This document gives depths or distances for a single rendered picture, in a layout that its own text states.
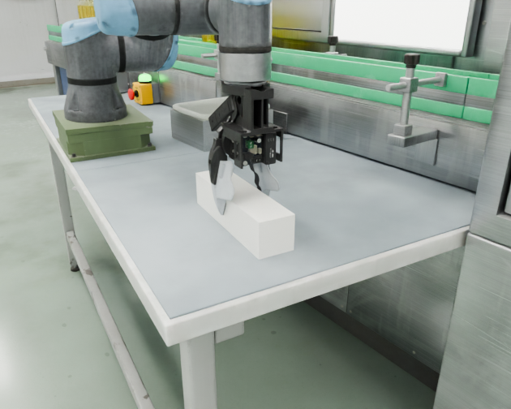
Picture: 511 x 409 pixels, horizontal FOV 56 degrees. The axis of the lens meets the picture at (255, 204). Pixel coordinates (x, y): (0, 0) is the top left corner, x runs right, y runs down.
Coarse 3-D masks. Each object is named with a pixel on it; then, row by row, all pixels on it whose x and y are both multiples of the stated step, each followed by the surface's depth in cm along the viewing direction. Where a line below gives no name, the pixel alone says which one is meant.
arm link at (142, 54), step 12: (144, 36) 111; (156, 36) 112; (168, 36) 115; (132, 48) 113; (144, 48) 114; (156, 48) 115; (168, 48) 117; (132, 60) 115; (144, 60) 116; (156, 60) 117; (168, 60) 119
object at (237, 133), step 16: (240, 96) 69; (256, 96) 66; (272, 96) 67; (240, 112) 70; (256, 112) 69; (224, 128) 72; (240, 128) 70; (256, 128) 68; (272, 128) 69; (224, 144) 73; (240, 144) 68; (256, 144) 71; (272, 144) 70; (240, 160) 69; (256, 160) 71; (272, 160) 71
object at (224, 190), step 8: (224, 168) 75; (232, 168) 73; (224, 176) 74; (216, 184) 75; (224, 184) 74; (232, 184) 73; (216, 192) 76; (224, 192) 74; (232, 192) 72; (216, 200) 76; (224, 200) 77; (224, 208) 77
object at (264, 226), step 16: (208, 176) 86; (208, 192) 83; (240, 192) 78; (256, 192) 78; (208, 208) 85; (240, 208) 73; (256, 208) 73; (272, 208) 73; (224, 224) 80; (240, 224) 74; (256, 224) 69; (272, 224) 69; (288, 224) 71; (240, 240) 75; (256, 240) 70; (272, 240) 70; (288, 240) 72; (256, 256) 71
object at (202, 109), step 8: (176, 104) 128; (184, 104) 130; (192, 104) 131; (200, 104) 133; (208, 104) 134; (216, 104) 136; (184, 112) 122; (192, 112) 119; (200, 112) 133; (208, 112) 135
